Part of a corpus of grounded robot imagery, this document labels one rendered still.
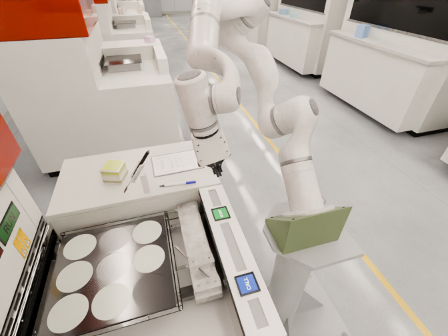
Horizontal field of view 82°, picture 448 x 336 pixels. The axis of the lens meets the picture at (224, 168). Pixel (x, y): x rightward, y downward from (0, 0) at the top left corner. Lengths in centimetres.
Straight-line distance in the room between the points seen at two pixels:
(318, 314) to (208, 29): 160
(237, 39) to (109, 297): 93
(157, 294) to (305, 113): 74
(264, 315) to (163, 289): 30
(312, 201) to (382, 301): 120
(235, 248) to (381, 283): 144
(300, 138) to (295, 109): 10
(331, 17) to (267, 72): 420
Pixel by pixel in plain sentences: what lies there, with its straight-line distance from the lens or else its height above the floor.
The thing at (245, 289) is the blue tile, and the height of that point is 96.
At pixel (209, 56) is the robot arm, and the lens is 74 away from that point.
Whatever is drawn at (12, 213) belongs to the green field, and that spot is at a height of 110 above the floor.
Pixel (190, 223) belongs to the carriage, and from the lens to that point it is 99.
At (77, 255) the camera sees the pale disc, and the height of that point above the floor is 90.
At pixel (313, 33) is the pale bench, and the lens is 513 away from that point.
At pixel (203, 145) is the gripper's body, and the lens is 74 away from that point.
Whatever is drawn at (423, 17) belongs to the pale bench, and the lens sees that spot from 385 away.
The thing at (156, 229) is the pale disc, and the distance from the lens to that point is 97.
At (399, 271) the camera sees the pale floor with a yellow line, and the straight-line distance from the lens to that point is 224.
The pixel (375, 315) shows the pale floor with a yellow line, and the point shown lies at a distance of 198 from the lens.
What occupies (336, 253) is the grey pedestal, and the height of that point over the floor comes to 82.
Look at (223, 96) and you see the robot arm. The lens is 64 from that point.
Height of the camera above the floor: 163
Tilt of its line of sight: 38 degrees down
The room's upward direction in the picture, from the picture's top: straight up
